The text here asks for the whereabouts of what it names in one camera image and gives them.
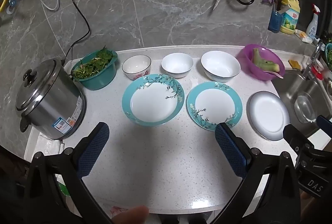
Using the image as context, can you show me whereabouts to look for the glass bowl in sink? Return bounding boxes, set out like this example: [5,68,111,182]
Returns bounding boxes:
[294,91,318,124]

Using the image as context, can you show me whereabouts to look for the green vegetable stem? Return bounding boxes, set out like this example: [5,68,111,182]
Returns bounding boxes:
[253,48,265,69]
[261,59,281,73]

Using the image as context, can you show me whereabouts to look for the medium plain white bowl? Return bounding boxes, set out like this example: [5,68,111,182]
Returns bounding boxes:
[161,53,194,78]

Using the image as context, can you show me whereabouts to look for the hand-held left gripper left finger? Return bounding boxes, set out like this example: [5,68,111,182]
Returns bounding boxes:
[24,122,111,224]

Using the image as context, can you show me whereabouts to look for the large teal floral plate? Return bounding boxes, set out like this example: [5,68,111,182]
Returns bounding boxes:
[122,74,185,127]

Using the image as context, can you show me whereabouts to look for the small white floral bowl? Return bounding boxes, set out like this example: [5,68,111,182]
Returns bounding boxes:
[122,55,152,81]

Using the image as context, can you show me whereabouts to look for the white plate grey rim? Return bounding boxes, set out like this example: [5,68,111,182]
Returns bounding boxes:
[246,91,290,141]

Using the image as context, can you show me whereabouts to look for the white spray bottle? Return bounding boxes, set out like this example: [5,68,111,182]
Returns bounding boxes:
[305,4,322,40]

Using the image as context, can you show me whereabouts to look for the stainless steel rice cooker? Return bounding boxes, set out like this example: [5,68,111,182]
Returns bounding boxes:
[15,58,87,141]

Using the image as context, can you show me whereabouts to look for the person's left hand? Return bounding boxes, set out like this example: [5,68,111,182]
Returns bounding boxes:
[110,205,149,224]

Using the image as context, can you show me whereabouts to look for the chrome faucet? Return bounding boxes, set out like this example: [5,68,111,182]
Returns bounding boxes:
[302,39,325,80]

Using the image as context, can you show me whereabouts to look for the green colander with greens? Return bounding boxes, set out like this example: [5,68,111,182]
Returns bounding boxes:
[323,37,332,69]

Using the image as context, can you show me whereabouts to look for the teal plastic basin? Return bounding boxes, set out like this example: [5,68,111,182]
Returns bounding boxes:
[71,51,118,91]

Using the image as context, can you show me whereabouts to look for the small teal floral plate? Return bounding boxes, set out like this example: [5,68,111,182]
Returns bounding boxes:
[186,81,243,131]

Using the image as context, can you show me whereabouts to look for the leafy green vegetables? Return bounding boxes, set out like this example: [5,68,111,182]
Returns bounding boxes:
[72,46,117,81]

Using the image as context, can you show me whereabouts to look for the yellow white packet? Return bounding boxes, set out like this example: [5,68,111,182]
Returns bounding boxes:
[294,29,314,44]

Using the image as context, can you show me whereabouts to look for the stainless steel sink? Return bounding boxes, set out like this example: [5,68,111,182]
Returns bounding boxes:
[272,68,332,136]

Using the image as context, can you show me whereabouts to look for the large white bowl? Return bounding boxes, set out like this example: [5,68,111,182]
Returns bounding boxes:
[201,51,241,83]

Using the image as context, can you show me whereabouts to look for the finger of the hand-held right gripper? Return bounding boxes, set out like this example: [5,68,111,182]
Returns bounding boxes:
[282,123,315,159]
[316,115,332,142]

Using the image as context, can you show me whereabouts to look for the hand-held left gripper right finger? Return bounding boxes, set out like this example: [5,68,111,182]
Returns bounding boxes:
[210,122,301,224]

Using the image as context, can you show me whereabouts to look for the white handled utensil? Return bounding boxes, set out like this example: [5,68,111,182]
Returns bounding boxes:
[277,3,292,15]

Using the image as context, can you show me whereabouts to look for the white plastic spoon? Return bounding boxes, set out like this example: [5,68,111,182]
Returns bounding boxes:
[265,71,284,79]

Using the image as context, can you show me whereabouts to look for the green plastic bag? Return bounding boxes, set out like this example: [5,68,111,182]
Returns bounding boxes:
[56,180,70,197]

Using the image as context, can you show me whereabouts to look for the purple plastic basin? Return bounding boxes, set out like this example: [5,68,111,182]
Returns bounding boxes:
[237,44,286,81]

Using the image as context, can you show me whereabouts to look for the yellow detergent bottle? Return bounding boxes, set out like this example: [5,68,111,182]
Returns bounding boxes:
[280,0,303,34]

